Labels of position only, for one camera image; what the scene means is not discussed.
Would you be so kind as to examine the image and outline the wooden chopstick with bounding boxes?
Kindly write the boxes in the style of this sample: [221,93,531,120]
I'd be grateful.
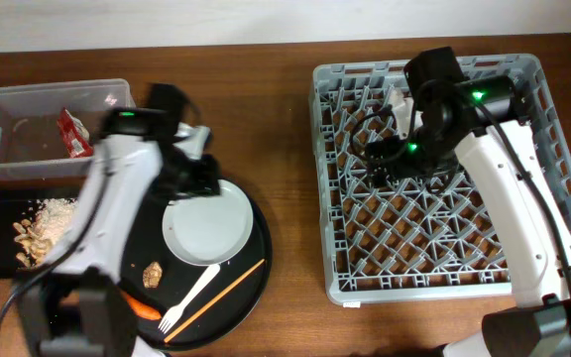
[164,259,266,343]

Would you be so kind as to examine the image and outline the rice and peanut leftovers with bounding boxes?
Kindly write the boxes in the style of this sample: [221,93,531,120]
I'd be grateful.
[13,198,77,270]

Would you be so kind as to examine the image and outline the brown food scrap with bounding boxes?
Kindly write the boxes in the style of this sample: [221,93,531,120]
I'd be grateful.
[143,262,163,289]

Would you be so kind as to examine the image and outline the orange carrot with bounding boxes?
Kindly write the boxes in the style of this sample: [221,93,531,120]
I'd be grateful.
[121,292,162,320]

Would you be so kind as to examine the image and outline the grey dishwasher rack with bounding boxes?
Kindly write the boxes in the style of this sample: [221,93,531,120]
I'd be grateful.
[310,54,571,304]

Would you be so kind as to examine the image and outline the red snack wrapper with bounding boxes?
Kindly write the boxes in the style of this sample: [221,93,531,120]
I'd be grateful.
[57,108,94,159]

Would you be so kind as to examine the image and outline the clear plastic waste bin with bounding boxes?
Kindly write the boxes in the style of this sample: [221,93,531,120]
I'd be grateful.
[0,78,135,180]

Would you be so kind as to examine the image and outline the grey plate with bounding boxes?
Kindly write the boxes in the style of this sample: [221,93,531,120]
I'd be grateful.
[162,179,254,266]

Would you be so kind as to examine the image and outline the round black serving tray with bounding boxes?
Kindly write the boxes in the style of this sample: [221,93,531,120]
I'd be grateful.
[119,195,272,351]

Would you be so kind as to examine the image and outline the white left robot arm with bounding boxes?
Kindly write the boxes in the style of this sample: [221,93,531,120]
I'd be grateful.
[0,83,220,356]

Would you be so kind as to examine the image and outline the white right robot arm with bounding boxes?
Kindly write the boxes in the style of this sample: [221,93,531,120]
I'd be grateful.
[358,47,571,356]

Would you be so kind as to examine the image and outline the white plastic fork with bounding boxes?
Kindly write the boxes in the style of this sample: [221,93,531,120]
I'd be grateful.
[158,264,220,333]

